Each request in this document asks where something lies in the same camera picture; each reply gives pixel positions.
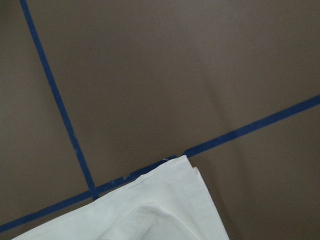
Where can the white long-sleeve printed shirt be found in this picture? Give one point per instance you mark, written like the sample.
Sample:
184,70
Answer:
170,202

